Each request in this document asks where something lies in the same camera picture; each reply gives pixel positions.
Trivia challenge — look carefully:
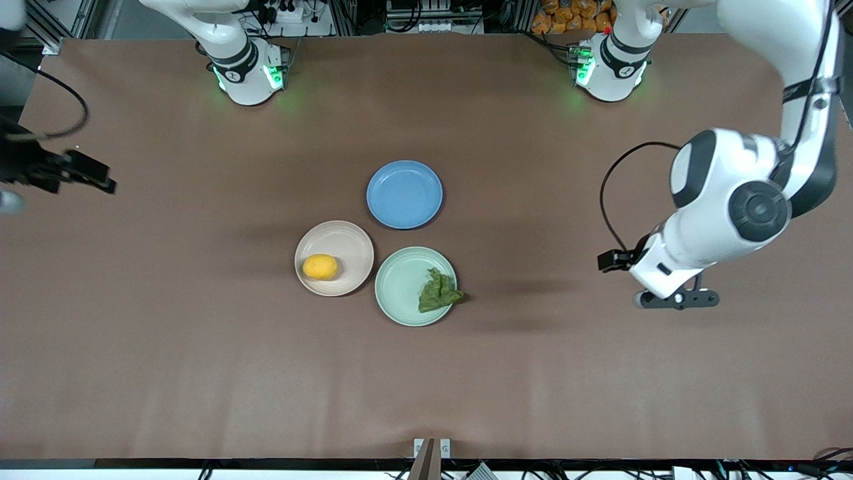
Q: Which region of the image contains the pale green plate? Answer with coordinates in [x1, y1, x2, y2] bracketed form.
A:
[375, 246, 458, 327]

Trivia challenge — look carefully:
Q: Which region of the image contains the beige plate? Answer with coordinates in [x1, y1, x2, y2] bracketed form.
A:
[295, 220, 375, 297]

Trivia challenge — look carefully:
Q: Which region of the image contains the green lettuce leaf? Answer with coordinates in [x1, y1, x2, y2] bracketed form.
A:
[418, 267, 466, 314]

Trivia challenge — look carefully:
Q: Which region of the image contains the white metal table bracket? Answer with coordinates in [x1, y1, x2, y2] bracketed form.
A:
[413, 438, 452, 460]

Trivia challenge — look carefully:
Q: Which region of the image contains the yellow lemon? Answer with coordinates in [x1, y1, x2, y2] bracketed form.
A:
[302, 253, 339, 281]

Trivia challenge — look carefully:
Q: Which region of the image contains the blue plate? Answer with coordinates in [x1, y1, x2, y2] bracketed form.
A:
[366, 160, 444, 230]

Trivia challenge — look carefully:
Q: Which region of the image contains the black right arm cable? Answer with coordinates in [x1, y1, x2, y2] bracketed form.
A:
[0, 67, 89, 142]

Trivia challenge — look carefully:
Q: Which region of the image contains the white power strip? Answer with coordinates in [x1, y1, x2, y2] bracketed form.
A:
[257, 0, 334, 37]

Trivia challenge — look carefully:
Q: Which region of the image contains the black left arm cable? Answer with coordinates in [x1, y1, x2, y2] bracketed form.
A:
[599, 0, 839, 254]

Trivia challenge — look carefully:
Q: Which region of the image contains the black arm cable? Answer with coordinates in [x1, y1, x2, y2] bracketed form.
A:
[0, 67, 89, 142]
[599, 0, 839, 254]

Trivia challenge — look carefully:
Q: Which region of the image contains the bag of orange fruits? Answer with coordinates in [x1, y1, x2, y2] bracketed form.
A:
[531, 0, 615, 36]

